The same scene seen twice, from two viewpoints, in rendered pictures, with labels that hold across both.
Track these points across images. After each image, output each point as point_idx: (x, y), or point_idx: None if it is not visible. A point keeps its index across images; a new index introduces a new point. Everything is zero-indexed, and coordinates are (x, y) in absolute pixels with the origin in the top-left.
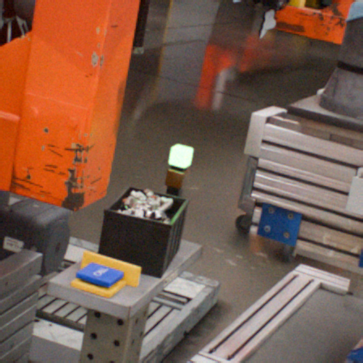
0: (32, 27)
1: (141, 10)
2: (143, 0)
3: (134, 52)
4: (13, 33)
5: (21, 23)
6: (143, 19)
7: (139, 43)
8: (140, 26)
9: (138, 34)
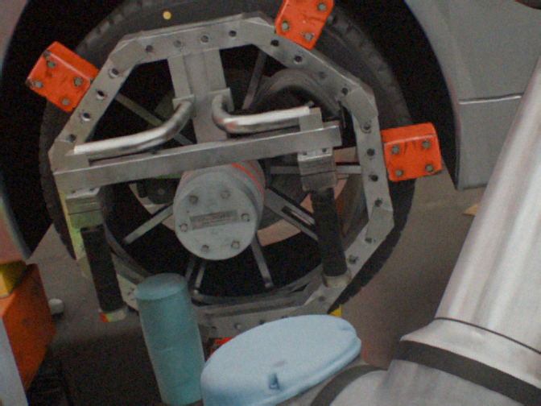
0: (353, 203)
1: (312, 212)
2: (309, 193)
3: (323, 283)
4: (346, 208)
5: (278, 208)
6: (318, 226)
7: (326, 269)
8: (319, 239)
9: (320, 253)
